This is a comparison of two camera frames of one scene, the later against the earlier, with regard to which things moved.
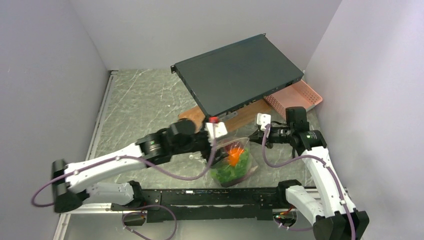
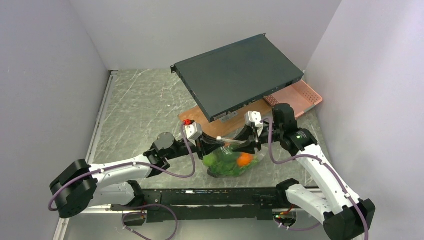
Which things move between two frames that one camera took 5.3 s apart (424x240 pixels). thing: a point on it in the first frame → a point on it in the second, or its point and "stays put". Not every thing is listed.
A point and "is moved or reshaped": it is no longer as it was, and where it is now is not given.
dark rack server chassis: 224,80 stays put
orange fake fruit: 234,154 → 244,159
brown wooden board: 230,120 stays put
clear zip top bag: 233,162 is moved or reshaped
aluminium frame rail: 84,208 stays put
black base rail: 256,203 stays put
